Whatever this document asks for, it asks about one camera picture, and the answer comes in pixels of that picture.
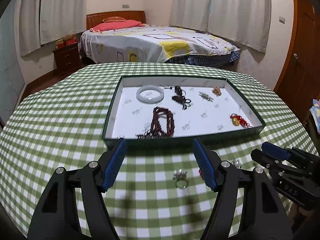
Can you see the wide white curtain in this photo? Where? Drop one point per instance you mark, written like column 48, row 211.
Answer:
column 240, row 12

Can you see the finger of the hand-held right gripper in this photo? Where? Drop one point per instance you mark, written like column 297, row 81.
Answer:
column 273, row 149
column 261, row 158

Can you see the red and gold brooch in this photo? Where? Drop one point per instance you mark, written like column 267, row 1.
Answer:
column 200, row 173

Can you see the green checked tablecloth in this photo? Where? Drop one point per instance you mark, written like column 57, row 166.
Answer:
column 62, row 120

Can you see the pink pillow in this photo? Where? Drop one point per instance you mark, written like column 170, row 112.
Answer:
column 112, row 25

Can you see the patterned white yellow bedsheet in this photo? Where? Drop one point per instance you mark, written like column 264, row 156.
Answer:
column 140, row 42

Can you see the wide red gift box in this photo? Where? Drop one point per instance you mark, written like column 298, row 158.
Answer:
column 71, row 41

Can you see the red embroidered cushion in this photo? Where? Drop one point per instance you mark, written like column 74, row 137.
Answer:
column 113, row 19

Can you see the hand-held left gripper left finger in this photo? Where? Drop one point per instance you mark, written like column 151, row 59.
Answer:
column 115, row 165

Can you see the frosted glass sliding wardrobe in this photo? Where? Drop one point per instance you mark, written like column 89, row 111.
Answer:
column 10, row 67

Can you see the white light switch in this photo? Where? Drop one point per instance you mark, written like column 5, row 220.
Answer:
column 282, row 19

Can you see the blue plaid mattress cover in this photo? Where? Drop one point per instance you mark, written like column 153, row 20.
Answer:
column 200, row 59

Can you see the brown bag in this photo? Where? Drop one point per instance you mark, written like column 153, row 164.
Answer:
column 68, row 37

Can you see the shallow green box white lining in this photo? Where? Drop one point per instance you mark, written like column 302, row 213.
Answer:
column 140, row 120

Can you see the silver bar ornament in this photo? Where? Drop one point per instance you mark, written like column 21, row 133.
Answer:
column 205, row 96

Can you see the narrow white curtain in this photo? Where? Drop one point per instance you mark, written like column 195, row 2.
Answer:
column 30, row 17

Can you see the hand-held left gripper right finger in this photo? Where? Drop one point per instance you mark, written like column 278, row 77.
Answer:
column 205, row 165

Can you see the dark wooden nightstand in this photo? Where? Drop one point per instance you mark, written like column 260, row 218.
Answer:
column 66, row 60

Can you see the blue patterned cloth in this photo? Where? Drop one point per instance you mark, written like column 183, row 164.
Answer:
column 316, row 115

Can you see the white jade bangle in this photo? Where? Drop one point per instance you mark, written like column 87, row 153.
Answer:
column 150, row 87

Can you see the wooden bed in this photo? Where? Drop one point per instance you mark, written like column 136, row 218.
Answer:
column 117, row 14

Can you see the small pale pearl ornament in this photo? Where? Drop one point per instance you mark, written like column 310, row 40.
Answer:
column 236, row 163

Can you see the brown wooden door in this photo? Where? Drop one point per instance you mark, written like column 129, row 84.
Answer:
column 302, row 42

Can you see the small red gift box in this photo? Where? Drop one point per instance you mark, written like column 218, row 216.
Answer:
column 60, row 43

